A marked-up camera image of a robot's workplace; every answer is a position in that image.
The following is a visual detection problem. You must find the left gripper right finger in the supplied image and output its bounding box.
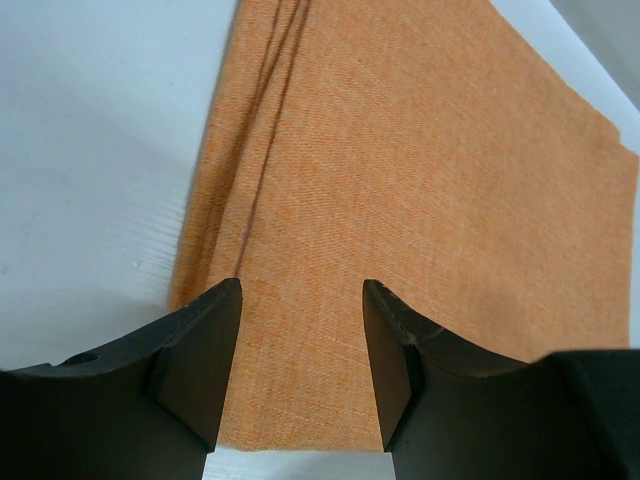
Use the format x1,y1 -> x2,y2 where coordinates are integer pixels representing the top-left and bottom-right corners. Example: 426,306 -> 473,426
363,280 -> 639,479

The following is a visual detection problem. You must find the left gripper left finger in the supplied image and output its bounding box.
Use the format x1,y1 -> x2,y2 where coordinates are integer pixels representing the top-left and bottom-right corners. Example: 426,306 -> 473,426
1,278 -> 242,479

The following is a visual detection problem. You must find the orange cloth placemat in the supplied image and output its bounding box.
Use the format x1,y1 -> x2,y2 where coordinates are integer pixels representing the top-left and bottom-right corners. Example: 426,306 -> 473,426
169,1 -> 638,452

